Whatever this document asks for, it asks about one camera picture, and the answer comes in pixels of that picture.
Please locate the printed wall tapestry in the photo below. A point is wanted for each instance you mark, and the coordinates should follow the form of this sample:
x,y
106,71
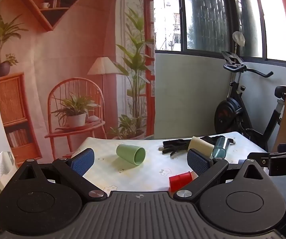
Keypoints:
x,y
58,54

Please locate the clear teal cup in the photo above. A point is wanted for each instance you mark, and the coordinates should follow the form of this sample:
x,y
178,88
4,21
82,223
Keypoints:
x,y
219,150

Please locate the cream cup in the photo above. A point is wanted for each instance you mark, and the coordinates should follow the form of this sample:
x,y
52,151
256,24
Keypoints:
x,y
199,143

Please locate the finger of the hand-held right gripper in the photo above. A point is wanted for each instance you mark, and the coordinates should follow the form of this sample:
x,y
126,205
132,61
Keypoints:
x,y
259,157

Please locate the dark framed window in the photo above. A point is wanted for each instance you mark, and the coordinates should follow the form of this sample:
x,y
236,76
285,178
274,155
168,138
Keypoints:
x,y
202,17

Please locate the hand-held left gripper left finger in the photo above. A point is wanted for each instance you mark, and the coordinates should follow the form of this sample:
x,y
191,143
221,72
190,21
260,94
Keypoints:
x,y
81,161

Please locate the black exercise bike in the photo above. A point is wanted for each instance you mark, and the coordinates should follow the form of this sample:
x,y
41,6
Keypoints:
x,y
226,114

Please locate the black glove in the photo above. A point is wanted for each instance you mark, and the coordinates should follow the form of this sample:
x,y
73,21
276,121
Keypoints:
x,y
176,145
211,139

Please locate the patterned tablecloth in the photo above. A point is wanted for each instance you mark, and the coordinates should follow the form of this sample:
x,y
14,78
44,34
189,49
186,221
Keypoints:
x,y
138,176

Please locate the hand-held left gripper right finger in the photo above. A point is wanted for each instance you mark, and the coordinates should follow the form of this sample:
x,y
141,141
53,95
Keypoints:
x,y
199,161

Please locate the red cup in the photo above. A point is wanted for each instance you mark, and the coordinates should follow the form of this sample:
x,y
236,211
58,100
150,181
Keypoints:
x,y
180,180

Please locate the green cup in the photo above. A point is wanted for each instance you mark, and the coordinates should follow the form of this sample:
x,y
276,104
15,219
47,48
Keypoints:
x,y
130,154

